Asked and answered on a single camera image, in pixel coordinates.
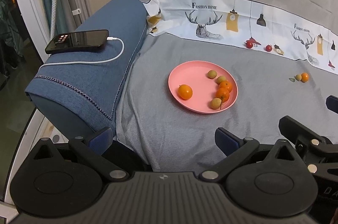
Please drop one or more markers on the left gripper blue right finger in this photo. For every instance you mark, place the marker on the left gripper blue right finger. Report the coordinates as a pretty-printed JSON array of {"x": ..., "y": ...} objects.
[{"x": 237, "y": 151}]

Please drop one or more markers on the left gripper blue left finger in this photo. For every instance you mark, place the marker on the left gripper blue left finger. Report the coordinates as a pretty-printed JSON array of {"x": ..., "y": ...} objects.
[{"x": 89, "y": 150}]

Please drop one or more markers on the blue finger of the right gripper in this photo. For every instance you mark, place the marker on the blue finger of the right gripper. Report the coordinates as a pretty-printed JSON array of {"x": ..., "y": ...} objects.
[
  {"x": 299, "y": 135},
  {"x": 332, "y": 103}
]

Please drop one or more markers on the orange kumquat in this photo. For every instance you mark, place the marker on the orange kumquat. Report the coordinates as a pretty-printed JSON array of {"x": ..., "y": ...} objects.
[{"x": 304, "y": 77}]

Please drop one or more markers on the small green longan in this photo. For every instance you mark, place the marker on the small green longan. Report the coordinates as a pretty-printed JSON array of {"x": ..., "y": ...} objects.
[{"x": 298, "y": 77}]

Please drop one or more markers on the yellow-green longan fruit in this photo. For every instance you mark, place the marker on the yellow-green longan fruit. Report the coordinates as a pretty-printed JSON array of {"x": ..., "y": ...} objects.
[
  {"x": 220, "y": 79},
  {"x": 212, "y": 74},
  {"x": 216, "y": 103}
]

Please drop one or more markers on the large orange mandarin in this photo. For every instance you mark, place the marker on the large orange mandarin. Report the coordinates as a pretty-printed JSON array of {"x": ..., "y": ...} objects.
[{"x": 227, "y": 85}]

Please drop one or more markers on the small orange mandarin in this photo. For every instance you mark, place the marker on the small orange mandarin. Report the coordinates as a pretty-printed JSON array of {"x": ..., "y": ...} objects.
[{"x": 185, "y": 92}]

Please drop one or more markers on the red cherry tomato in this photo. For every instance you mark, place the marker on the red cherry tomato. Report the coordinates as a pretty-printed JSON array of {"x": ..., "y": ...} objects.
[
  {"x": 249, "y": 44},
  {"x": 268, "y": 48}
]

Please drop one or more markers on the orange mandarin with stem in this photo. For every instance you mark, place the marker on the orange mandarin with stem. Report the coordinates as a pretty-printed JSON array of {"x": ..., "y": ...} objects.
[{"x": 222, "y": 95}]

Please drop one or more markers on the blue sofa armrest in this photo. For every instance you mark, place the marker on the blue sofa armrest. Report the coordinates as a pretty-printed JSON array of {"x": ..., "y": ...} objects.
[{"x": 78, "y": 92}]

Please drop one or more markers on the pink round plate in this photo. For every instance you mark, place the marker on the pink round plate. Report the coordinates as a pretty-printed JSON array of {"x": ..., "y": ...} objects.
[{"x": 194, "y": 74}]

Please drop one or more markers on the grey printed sofa cover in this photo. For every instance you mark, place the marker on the grey printed sofa cover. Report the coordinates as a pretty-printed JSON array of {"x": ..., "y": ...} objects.
[{"x": 303, "y": 36}]

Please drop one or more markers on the black smartphone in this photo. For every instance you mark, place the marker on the black smartphone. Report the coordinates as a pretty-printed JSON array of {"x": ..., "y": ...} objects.
[{"x": 83, "y": 41}]

